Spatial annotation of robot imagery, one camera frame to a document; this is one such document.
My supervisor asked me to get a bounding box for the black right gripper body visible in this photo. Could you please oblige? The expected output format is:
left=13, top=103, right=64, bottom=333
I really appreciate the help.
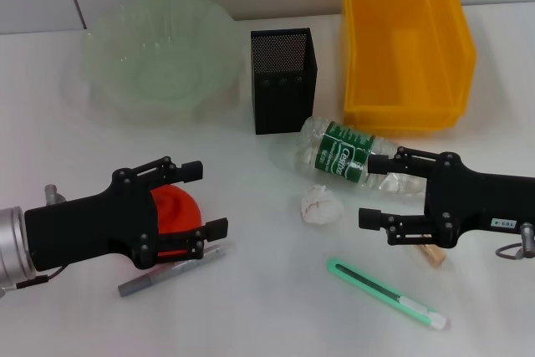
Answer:
left=424, top=151, right=535, bottom=249

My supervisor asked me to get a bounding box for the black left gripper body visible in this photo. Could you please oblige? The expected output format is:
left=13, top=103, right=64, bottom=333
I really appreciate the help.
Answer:
left=23, top=167, right=160, bottom=273

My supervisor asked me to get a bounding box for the red funnel-shaped object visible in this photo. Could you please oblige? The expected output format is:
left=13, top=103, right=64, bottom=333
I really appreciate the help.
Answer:
left=149, top=186, right=205, bottom=258

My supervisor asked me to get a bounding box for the clear green-label water bottle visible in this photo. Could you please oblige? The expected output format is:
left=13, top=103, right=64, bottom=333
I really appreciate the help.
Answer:
left=294, top=116, right=427, bottom=197

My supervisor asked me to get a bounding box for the white paper ball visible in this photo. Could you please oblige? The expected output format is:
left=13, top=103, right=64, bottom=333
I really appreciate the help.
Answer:
left=298, top=183, right=344, bottom=224

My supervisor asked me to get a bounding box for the green utility knife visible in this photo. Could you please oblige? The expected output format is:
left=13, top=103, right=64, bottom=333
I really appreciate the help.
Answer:
left=325, top=257, right=448, bottom=331

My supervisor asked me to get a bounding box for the grey marker pen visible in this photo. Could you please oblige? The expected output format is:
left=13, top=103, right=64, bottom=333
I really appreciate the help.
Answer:
left=117, top=243, right=229, bottom=298

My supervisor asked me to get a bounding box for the green glass fruit plate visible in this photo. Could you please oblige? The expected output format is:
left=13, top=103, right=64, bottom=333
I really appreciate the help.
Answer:
left=81, top=0, right=246, bottom=122

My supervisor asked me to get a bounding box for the black mesh pen holder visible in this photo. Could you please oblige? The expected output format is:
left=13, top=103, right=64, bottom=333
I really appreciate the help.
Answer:
left=249, top=27, right=319, bottom=135

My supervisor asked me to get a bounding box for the left gripper silver plug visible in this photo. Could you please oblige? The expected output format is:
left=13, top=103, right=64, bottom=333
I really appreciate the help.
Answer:
left=44, top=184, right=68, bottom=204

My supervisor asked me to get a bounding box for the gripper silver plug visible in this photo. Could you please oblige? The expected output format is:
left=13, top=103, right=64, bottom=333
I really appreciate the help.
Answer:
left=520, top=222, right=535, bottom=258
left=44, top=184, right=68, bottom=204

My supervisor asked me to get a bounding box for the right gripper silver plug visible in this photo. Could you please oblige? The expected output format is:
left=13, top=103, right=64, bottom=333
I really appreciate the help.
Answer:
left=520, top=222, right=535, bottom=258

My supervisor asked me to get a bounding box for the small beige cork cylinder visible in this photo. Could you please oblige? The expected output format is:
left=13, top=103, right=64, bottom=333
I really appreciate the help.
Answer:
left=411, top=243, right=447, bottom=267

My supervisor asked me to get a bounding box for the yellow plastic bin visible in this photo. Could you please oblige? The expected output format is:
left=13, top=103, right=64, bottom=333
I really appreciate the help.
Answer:
left=339, top=0, right=477, bottom=132

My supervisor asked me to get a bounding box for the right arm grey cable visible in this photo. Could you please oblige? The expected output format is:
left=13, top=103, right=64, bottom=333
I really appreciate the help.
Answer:
left=495, top=243, right=524, bottom=261

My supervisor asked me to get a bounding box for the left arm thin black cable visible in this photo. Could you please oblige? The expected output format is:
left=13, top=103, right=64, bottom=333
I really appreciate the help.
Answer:
left=14, top=265, right=64, bottom=291

